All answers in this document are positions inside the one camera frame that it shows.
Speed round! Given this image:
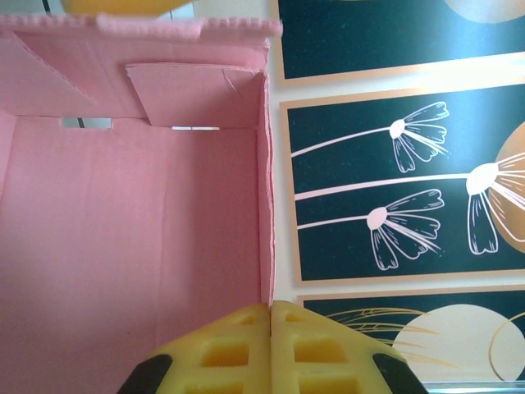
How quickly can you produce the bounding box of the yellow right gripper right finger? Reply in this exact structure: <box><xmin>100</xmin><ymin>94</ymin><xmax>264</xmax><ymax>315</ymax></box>
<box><xmin>272</xmin><ymin>300</ymin><xmax>427</xmax><ymax>394</ymax></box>

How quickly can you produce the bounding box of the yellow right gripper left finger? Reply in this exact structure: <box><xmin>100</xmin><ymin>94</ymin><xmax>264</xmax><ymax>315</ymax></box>
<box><xmin>116</xmin><ymin>301</ymin><xmax>272</xmax><ymax>394</ymax></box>

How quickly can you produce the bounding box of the pink cloth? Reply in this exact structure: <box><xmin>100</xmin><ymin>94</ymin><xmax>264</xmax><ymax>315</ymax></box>
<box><xmin>0</xmin><ymin>11</ymin><xmax>284</xmax><ymax>394</ymax></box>

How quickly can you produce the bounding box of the wall panel with pale circle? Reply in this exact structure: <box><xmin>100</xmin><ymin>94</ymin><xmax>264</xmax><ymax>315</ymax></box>
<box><xmin>297</xmin><ymin>284</ymin><xmax>525</xmax><ymax>389</ymax></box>

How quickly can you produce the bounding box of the aluminium frame post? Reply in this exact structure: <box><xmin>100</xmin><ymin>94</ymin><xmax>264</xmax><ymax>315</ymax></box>
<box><xmin>420</xmin><ymin>378</ymin><xmax>525</xmax><ymax>394</ymax></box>

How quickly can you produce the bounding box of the wall panel with flower outlines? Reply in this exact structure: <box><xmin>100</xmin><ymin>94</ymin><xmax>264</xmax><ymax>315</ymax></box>
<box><xmin>280</xmin><ymin>83</ymin><xmax>525</xmax><ymax>289</ymax></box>

